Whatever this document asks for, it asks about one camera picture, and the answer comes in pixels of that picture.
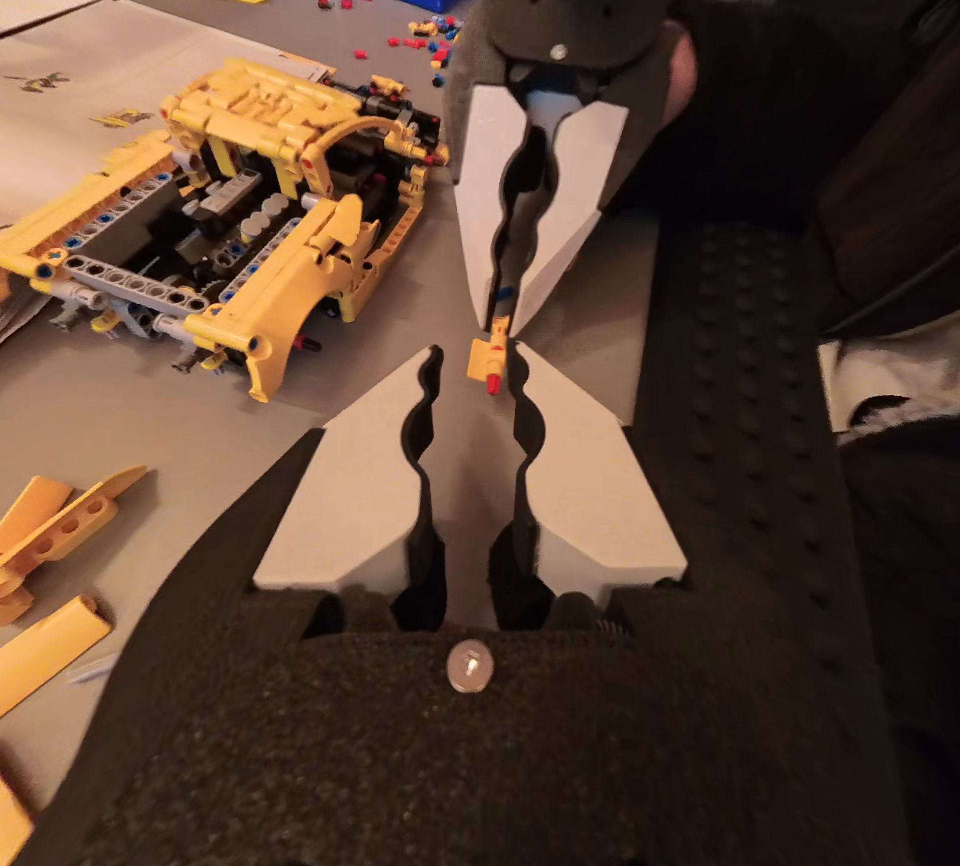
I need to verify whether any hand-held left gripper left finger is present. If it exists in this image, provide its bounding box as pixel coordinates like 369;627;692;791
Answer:
253;344;449;630

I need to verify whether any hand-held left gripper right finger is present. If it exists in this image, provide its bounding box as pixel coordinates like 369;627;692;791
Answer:
487;339;689;630

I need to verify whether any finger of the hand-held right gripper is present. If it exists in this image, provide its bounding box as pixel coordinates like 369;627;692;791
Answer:
453;84;534;332
508;102;630;339

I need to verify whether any pile of small coloured pins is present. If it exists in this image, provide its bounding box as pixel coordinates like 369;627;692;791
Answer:
386;14;466;90

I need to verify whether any yellow brick subassembly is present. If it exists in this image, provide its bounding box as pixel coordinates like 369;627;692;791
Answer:
466;314;513;396

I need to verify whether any yellow toy brick car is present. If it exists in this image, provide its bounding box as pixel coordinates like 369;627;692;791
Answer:
0;59;451;403

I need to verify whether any pile of yellow brick parts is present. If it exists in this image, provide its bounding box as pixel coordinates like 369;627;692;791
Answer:
0;464;149;863

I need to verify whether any person's right forearm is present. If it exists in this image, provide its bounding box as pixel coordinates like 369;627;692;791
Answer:
675;0;826;214

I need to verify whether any grey desk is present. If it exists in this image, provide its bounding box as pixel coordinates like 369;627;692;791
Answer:
0;0;661;807

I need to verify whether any person's right hand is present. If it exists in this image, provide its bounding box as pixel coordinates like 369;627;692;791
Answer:
662;24;700;129

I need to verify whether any yellow holed beam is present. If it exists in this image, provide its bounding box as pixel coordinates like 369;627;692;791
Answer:
0;494;121;582

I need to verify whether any person's fleece jacket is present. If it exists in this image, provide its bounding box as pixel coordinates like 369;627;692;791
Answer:
780;0;960;866

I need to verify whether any open instruction booklet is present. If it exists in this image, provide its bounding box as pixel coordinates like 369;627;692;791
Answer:
0;0;337;345

